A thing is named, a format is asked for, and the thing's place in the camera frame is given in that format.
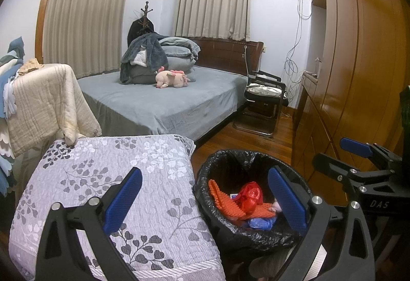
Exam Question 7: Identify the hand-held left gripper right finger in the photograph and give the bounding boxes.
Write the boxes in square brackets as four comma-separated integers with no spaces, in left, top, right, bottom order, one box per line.
[267,166,375,281]

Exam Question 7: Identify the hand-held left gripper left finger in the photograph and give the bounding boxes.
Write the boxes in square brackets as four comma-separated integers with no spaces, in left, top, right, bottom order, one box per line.
[36,167,143,281]

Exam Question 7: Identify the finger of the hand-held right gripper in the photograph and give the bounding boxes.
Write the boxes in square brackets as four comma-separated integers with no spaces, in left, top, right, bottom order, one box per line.
[312,152,364,189]
[340,137,404,169]

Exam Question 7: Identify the orange foam net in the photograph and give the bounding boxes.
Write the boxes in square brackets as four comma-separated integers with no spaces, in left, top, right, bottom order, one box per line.
[208,179,239,213]
[229,202,279,221]

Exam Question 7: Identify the red cloth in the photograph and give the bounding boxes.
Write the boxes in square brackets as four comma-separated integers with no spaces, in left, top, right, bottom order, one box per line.
[235,181,265,216]

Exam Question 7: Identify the blue mesh ball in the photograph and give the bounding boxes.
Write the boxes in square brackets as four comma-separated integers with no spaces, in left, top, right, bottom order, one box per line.
[248,217,278,231]

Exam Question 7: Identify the trash bin with black liner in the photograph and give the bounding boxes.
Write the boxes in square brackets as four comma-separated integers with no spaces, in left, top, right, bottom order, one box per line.
[193,149,313,269]

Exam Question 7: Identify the grey floral quilt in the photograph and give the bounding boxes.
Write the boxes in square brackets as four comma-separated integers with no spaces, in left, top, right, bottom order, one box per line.
[9,134,226,281]

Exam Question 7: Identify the wooden dresser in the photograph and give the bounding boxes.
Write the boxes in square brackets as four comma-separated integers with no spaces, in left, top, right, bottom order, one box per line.
[292,70,340,169]

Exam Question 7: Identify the wooden wardrobe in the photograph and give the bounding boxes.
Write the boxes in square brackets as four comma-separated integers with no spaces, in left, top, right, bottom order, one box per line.
[291,0,410,179]

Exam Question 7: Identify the black metal chair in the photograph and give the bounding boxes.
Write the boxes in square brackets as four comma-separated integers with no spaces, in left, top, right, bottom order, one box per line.
[233,70,289,138]

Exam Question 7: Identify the white chair cushion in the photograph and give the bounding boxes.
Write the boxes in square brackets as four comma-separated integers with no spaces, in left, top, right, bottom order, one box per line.
[248,83,285,97]

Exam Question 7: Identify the bed with grey sheet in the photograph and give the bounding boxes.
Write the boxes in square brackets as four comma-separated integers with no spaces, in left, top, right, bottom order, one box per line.
[77,65,249,144]

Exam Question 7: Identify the olive cloth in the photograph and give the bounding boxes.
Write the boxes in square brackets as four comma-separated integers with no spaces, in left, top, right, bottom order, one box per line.
[14,132,56,179]

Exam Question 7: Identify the pink plush toy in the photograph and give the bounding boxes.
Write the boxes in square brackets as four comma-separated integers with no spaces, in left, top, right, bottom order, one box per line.
[155,66,190,89]

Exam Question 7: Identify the beige quilt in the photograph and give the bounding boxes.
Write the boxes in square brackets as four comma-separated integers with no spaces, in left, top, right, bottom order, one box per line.
[6,63,102,157]

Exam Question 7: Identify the grey pillow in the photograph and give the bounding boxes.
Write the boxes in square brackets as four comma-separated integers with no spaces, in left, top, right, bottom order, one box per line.
[167,55,197,74]

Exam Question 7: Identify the dark wooden headboard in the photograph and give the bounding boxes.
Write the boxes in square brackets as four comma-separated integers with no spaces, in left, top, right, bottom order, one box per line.
[189,38,265,77]

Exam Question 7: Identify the dark grey fleece blanket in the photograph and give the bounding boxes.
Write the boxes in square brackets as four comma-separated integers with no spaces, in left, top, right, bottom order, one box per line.
[120,33,169,85]

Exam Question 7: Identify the blue and white scalloped cloth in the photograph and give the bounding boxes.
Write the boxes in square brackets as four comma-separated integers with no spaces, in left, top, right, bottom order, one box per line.
[0,36,26,195]

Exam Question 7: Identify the folded light grey blanket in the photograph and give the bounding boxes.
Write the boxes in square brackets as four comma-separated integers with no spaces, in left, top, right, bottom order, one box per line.
[159,36,201,59]

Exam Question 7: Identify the tan crumpled cloth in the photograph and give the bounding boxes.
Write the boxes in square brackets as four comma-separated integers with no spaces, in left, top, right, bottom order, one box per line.
[17,58,44,73]

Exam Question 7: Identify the black jacket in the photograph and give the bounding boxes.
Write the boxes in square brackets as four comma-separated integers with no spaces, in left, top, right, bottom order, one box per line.
[127,19,156,51]

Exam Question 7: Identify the wide beige curtain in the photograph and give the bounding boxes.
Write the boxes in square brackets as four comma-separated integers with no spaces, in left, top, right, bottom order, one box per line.
[43,0,130,75]

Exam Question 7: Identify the wooden coat rack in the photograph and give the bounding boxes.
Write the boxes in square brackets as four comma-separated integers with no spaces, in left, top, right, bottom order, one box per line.
[140,1,154,28]

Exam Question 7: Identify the narrow beige curtain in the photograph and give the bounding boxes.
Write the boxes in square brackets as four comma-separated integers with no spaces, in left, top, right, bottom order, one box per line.
[175,0,251,42]

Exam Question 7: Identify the hanging grey cables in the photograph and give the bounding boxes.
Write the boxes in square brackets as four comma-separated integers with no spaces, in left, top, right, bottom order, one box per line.
[283,0,313,99]

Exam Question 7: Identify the wooden window frame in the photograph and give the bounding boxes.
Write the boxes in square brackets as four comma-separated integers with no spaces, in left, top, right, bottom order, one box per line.
[36,0,58,64]

